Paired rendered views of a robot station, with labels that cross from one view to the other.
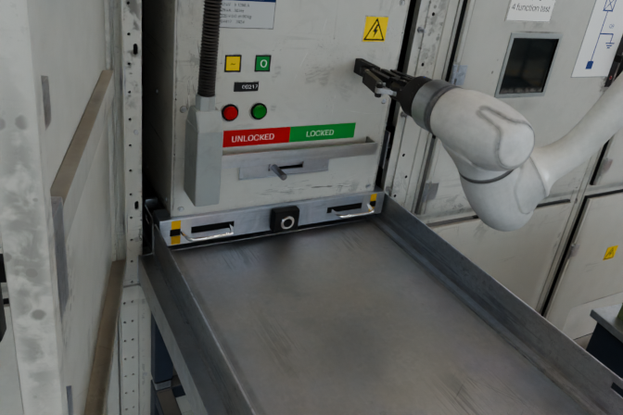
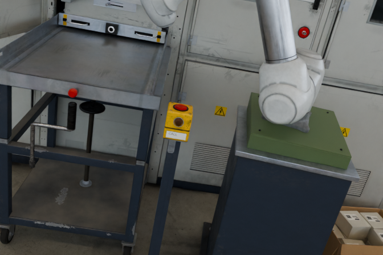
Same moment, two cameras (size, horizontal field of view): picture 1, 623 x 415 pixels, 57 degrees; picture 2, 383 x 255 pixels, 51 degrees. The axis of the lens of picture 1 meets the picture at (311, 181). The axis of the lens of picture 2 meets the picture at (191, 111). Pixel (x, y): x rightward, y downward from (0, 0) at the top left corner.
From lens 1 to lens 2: 1.38 m
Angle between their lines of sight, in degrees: 25
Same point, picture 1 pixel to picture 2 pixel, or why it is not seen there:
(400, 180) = (176, 29)
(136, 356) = not seen: hidden behind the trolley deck
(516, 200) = (153, 5)
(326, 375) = (65, 56)
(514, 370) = (137, 78)
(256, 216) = (100, 23)
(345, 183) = (145, 22)
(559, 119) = not seen: hidden behind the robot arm
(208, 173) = not seen: outside the picture
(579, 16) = not seen: outside the picture
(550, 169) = not seen: outside the picture
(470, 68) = not seen: outside the picture
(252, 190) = (99, 11)
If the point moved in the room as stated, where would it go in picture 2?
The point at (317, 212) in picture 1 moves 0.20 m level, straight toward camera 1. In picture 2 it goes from (129, 31) to (101, 36)
